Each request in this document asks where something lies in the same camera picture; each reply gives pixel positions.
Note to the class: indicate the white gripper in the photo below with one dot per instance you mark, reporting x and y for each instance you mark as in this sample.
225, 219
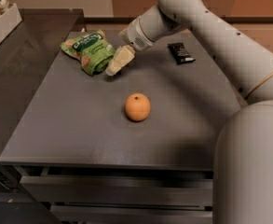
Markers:
135, 34

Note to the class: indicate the green rice chip bag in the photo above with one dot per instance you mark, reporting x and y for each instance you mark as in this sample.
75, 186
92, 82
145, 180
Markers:
92, 50

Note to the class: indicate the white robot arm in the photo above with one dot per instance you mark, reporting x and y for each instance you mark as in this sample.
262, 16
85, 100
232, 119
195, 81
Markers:
243, 158

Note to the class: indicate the black snack bar wrapper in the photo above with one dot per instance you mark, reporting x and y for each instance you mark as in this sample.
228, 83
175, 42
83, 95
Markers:
179, 53

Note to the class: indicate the orange fruit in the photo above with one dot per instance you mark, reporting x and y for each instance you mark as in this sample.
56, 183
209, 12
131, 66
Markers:
137, 107

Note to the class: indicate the dark side counter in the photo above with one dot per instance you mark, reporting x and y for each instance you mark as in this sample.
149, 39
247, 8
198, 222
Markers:
25, 57

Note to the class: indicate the white cardboard box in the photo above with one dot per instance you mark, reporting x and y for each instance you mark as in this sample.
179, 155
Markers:
9, 20

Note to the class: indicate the upper grey drawer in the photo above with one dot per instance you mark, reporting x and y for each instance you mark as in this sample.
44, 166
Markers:
121, 186

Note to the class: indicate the grey drawer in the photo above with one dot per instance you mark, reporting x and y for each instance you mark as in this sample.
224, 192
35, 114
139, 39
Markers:
121, 186
111, 215

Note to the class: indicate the lower grey drawer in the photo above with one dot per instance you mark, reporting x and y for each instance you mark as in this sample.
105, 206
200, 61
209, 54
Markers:
111, 215

